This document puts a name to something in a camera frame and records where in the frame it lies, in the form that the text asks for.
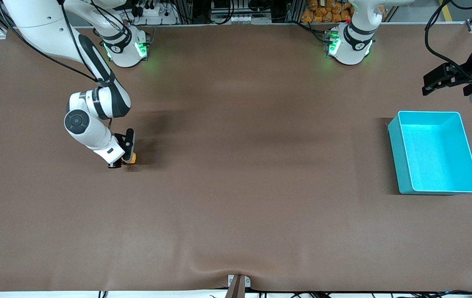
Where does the teal plastic bin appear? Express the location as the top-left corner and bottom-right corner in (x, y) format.
(387, 111), (472, 195)

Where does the brown table mat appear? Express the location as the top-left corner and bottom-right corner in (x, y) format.
(0, 23), (472, 292)

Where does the orange snack bag pile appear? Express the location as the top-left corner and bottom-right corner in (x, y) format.
(301, 0), (354, 23)

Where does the white power strip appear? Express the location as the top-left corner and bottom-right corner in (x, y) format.
(135, 6), (178, 24)

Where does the grey equipment rack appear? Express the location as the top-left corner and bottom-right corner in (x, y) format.
(209, 0), (274, 24)

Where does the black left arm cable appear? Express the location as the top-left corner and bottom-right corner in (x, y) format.
(424, 0), (472, 83)

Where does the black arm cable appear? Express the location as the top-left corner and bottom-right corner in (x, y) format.
(424, 0), (472, 83)
(0, 0), (114, 87)

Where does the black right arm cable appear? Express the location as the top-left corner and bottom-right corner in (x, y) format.
(0, 0), (114, 87)

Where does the metal table clamp bracket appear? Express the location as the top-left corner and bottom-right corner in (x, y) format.
(224, 274), (251, 298)

